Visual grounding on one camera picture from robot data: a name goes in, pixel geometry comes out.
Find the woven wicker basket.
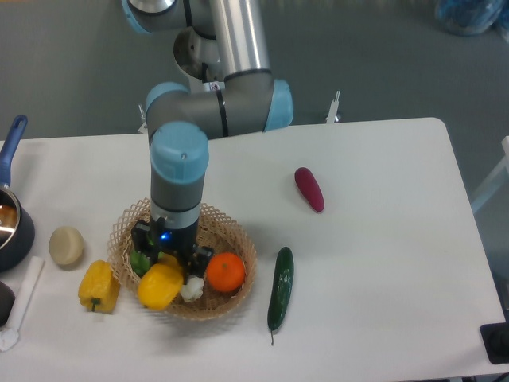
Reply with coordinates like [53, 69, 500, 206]
[107, 198, 257, 321]

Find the white bok choy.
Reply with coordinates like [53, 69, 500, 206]
[180, 275, 204, 302]

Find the white daikon radish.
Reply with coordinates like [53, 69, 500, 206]
[1, 256, 45, 353]

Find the beige round potato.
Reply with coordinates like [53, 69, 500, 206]
[49, 226, 84, 266]

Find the green lettuce leaf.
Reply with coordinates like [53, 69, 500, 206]
[130, 236, 161, 278]

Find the dark eggplant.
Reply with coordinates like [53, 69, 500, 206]
[0, 282, 15, 326]

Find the black device at edge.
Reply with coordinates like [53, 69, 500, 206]
[480, 322, 508, 364]

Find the white frame at right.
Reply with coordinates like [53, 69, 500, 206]
[471, 136, 508, 214]

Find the dark blue saucepan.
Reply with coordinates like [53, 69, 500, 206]
[1, 115, 35, 272]

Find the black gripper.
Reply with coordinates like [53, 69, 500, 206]
[130, 218, 214, 278]

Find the orange fruit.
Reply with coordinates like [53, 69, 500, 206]
[206, 252, 246, 293]

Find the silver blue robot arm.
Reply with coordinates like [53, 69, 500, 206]
[122, 1, 293, 277]

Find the yellow bell pepper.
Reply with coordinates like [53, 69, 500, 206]
[78, 260, 120, 314]

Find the yellow mango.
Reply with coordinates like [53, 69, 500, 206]
[137, 255, 184, 310]

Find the blue plastic bag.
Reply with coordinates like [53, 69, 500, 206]
[434, 0, 508, 37]

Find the green cucumber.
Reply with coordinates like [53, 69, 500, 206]
[267, 247, 294, 344]

